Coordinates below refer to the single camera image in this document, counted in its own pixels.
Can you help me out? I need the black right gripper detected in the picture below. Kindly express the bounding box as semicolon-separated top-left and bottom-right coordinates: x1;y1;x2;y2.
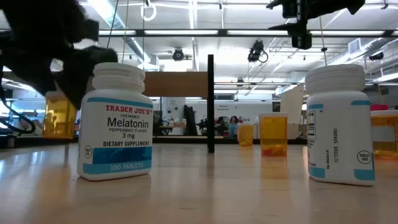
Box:
266;0;366;51

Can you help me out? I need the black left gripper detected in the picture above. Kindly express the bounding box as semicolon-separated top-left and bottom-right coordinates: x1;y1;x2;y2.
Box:
0;0;119;110

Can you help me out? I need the white melatonin bottle blue label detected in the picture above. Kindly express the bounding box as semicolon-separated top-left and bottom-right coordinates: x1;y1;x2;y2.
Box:
76;62;154;182
304;63;376;187

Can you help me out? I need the wooden shelf with black legs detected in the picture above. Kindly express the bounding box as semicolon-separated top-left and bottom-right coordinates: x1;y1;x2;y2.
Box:
85;54;216;154

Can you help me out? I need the person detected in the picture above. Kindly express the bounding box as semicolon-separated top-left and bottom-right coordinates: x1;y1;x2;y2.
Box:
228;115;239;139
17;117;43;138
217;116;229;134

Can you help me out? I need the white standing panel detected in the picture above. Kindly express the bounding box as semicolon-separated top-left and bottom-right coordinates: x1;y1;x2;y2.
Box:
279;83;305;141

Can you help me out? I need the round black ceiling device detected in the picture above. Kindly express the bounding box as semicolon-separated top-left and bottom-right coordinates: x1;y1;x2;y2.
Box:
172;47;185;62

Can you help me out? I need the black background equipment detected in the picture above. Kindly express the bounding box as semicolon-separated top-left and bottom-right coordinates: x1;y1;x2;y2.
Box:
183;105;198;136

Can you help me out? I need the black hanging camera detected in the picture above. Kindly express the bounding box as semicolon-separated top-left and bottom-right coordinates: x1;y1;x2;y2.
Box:
247;39;269;63

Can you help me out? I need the thick black cable loop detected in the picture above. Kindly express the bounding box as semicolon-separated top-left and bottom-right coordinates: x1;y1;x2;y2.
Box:
0;88;37;135

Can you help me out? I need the black overhead frame bar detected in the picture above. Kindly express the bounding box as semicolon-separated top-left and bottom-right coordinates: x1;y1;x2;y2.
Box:
93;28;398;39

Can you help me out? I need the black hanging cable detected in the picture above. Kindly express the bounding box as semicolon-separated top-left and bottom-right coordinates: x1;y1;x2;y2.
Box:
105;0;120;50

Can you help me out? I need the white hanging cable ring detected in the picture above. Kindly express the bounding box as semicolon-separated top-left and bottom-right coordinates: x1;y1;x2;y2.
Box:
140;0;157;22

